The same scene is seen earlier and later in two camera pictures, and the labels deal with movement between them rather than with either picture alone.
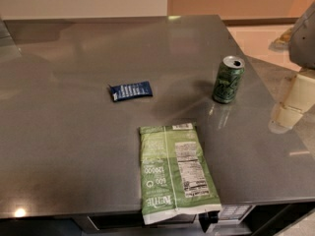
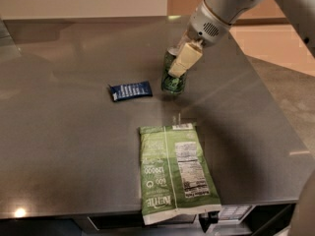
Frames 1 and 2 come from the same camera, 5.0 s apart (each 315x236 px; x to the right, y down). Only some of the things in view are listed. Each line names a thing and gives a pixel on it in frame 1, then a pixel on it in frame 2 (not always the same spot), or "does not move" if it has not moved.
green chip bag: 175,179 does not move
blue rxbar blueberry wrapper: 138,89 does not move
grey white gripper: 303,38 -> 206,28
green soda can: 228,78 -> 171,84
